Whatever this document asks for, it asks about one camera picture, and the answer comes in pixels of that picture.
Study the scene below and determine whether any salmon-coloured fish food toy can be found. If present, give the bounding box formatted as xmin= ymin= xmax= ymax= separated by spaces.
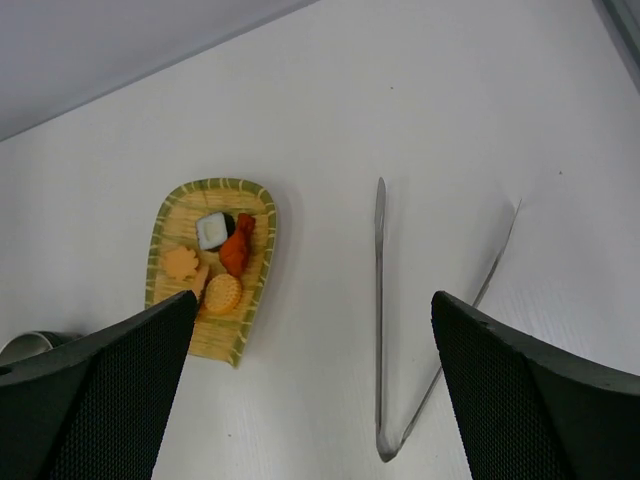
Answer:
xmin=191 ymin=264 xmax=210 ymax=302

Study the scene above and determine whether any bamboo woven serving tray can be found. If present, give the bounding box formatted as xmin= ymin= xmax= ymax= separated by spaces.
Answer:
xmin=144 ymin=178 xmax=278 ymax=368

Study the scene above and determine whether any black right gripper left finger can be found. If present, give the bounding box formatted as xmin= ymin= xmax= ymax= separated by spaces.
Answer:
xmin=1 ymin=290 xmax=197 ymax=479

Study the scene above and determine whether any round yellow waffle toy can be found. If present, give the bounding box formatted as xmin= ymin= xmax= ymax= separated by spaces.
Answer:
xmin=204 ymin=274 xmax=243 ymax=315

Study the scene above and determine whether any red fried chicken toy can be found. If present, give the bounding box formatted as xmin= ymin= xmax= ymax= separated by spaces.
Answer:
xmin=219 ymin=213 xmax=256 ymax=278

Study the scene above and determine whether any orange flower-shaped food toy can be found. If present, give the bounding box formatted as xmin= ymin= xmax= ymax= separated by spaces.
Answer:
xmin=161 ymin=245 xmax=200 ymax=281

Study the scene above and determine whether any sushi roll toy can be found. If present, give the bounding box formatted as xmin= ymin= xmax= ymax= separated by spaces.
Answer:
xmin=195 ymin=212 xmax=235 ymax=251

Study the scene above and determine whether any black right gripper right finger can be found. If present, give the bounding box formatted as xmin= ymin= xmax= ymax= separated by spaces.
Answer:
xmin=432 ymin=291 xmax=639 ymax=479

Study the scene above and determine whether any round steel lunch bowl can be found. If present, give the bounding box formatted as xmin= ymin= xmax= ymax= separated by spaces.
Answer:
xmin=0 ymin=331 xmax=82 ymax=367

